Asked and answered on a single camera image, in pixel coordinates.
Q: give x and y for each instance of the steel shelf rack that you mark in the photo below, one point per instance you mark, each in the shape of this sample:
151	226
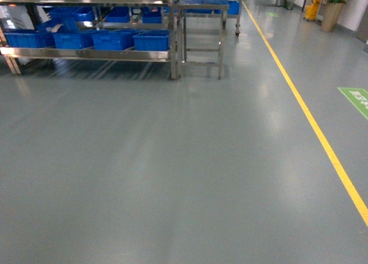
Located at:
70	16

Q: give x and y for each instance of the blue storage bin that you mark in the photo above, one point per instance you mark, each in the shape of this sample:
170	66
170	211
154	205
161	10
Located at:
29	39
115	40
77	40
152	40

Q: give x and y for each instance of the small steel table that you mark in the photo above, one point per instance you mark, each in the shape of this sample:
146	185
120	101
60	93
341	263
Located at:
201	33

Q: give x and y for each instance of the yellow mop bucket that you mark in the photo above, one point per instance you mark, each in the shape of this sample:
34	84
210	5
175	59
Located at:
311	10

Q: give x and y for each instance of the tan planter with plant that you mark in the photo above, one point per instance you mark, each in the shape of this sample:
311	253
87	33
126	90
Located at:
331	14

